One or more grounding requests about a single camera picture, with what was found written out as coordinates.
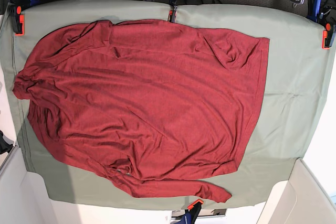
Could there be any bottom orange blue clamp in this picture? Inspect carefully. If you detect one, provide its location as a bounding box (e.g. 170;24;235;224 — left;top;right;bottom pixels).
175;199;204;224

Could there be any red long-sleeve T-shirt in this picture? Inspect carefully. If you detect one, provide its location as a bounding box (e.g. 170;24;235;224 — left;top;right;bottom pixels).
13;19;269;202

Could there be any top right orange clamp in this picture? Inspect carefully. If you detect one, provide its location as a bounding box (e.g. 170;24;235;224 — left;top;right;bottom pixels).
322;23;335;50

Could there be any top centre blue clamp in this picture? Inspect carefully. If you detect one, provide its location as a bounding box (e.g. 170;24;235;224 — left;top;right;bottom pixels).
168;0;177;23

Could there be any top left orange clamp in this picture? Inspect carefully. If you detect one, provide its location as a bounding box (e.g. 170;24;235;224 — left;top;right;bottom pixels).
9;5;25;36

